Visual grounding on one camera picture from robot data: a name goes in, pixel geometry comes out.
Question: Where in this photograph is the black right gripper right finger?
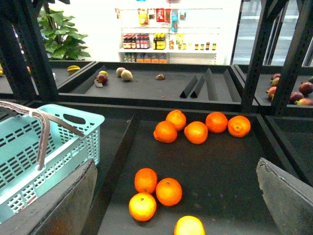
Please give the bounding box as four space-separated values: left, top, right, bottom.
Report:
256 158 313 235

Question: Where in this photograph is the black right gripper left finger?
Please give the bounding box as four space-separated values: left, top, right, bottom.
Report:
0 160 97 235

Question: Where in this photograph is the white zip tie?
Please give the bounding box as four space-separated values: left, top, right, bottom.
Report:
28 109 41 118

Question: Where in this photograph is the green potted plant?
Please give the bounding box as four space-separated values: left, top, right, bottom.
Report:
37 4 90 60

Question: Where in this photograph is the white shelf with bottles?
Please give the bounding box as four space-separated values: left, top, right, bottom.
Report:
115 0 224 65

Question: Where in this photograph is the light blue plastic basket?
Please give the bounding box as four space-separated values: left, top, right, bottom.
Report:
0 104 105 222

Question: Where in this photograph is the black upright post left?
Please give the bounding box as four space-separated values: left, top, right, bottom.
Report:
241 0 281 113

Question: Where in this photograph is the black upright post right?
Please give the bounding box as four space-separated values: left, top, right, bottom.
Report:
270 0 313 116

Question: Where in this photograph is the black upright post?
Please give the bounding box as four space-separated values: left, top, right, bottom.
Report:
241 0 281 113
270 0 313 116

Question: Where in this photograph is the brown basket handle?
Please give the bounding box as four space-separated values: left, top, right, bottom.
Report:
0 101 84 170

